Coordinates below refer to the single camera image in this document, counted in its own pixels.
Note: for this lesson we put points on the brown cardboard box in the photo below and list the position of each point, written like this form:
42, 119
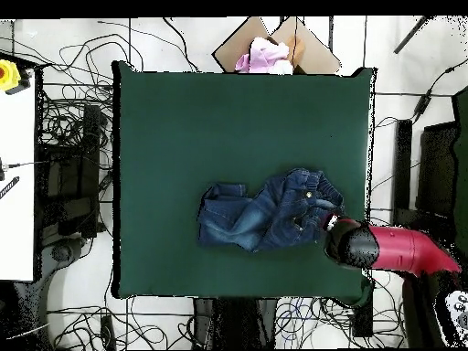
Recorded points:
234, 47

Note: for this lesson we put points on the yellow emergency stop button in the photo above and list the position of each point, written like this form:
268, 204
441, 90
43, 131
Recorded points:
9, 75

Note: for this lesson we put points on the black equipment rack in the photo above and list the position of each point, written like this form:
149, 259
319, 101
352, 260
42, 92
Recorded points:
91, 146

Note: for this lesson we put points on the black rod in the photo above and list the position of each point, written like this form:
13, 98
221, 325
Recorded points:
409, 36

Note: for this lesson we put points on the pink cloth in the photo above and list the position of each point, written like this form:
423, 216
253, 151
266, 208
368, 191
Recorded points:
263, 55

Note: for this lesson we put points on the white table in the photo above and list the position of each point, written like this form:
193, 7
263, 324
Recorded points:
16, 219

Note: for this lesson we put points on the black stand beside table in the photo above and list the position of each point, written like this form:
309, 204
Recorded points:
362, 321

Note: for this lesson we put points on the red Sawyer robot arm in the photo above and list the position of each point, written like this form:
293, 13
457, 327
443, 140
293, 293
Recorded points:
402, 248

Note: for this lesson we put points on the blue denim jeans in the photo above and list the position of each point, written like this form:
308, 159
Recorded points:
256, 219

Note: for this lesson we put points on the dark green table cloth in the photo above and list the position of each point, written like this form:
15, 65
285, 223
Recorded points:
219, 128

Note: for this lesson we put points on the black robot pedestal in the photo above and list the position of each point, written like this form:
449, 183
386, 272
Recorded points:
237, 325

